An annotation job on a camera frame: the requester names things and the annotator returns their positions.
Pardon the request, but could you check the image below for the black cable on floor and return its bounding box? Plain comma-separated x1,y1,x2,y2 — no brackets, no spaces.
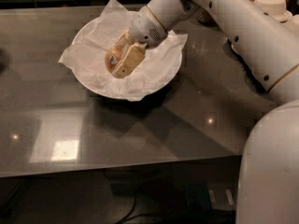
115,193,237,224

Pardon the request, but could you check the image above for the white crumpled paper sheet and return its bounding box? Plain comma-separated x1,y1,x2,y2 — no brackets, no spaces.
57,0,189,103

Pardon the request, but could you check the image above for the red yellow apple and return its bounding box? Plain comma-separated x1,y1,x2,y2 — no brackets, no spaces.
105,46,123,74

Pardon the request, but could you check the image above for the black tray mat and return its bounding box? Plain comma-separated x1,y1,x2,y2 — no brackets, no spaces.
226,39,267,96

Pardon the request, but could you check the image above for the white bowl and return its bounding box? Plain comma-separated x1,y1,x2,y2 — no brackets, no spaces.
71,10,183,101

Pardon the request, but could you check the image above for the grey box under table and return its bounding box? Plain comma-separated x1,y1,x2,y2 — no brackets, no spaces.
186,181,238,213

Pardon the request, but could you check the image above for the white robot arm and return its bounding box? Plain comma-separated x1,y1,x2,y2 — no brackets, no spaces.
115,0,299,224

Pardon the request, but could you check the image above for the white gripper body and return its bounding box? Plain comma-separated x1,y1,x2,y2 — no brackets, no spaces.
129,7,168,49

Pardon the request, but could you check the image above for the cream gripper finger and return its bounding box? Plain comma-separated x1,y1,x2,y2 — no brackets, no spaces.
113,30,135,52
112,43,146,78

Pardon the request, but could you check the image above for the glass jar with cereal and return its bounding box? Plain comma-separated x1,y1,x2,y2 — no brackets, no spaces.
195,7,217,26

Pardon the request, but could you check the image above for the rear stack of paper bowls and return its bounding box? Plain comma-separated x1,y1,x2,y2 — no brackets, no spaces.
253,0,297,33

